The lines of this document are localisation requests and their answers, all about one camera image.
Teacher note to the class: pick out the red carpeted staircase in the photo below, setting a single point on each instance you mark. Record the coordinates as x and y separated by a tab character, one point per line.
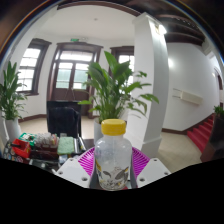
201	133

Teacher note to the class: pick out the dark wooden stair post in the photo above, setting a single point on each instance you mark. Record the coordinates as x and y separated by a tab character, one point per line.
215	136

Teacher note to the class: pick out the green exit sign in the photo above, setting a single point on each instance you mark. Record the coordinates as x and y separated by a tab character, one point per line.
74	40

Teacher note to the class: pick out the pillar wall lamp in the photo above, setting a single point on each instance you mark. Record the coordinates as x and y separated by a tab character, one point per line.
162	29

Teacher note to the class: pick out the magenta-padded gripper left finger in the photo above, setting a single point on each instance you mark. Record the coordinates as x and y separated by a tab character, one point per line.
75	171

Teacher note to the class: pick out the green folded cloth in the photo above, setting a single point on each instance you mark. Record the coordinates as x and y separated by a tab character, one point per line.
65	145

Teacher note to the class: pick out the brown tray of white items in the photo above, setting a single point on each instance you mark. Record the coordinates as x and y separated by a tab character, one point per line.
46	144

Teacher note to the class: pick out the dark wooden glazed double door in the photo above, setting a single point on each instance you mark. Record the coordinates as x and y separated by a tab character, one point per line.
71	73

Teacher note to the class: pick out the black office chair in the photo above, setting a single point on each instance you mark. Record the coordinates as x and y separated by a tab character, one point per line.
63	120

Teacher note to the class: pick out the white wall radiator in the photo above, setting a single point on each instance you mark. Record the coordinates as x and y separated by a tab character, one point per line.
189	97

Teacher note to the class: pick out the potted leafy plant white pot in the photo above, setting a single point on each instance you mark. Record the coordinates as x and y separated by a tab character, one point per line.
9	96
115	90

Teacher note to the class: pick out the clear yellow-capped drink bottle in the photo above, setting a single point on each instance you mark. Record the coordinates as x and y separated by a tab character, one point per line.
113	156

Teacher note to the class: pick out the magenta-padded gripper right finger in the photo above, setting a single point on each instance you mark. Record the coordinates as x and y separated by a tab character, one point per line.
151	171

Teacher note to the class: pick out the dark wooden framed window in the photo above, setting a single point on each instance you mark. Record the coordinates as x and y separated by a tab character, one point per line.
30	66
125	60

